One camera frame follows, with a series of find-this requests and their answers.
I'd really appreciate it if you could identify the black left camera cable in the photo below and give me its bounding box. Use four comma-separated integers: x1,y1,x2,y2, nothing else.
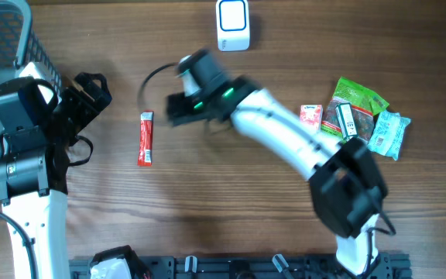
0,203,38,279

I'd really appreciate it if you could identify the red stick packet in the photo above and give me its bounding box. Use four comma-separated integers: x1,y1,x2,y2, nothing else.
137,111,154,167

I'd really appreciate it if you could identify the dark green small box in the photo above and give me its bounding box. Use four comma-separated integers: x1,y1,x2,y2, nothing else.
335,103,359,141

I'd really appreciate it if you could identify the red Kleenex tissue pack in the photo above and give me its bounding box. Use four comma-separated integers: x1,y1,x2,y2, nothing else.
300,105,323,131

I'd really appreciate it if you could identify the pale teal wipes packet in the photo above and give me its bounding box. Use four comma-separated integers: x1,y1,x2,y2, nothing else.
367,111,411,160

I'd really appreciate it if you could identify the white barcode scanner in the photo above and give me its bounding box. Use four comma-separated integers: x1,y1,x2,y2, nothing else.
215,0,250,52

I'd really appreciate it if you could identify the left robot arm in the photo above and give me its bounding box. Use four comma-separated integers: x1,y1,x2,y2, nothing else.
0,72,112,278

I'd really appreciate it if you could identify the green snack bag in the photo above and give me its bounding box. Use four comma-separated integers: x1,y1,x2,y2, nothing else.
321,77,389,143

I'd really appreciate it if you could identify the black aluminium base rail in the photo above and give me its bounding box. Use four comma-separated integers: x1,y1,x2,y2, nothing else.
69,253,413,279

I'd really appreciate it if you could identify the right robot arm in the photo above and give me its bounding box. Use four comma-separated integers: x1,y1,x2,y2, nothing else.
166,49,388,278

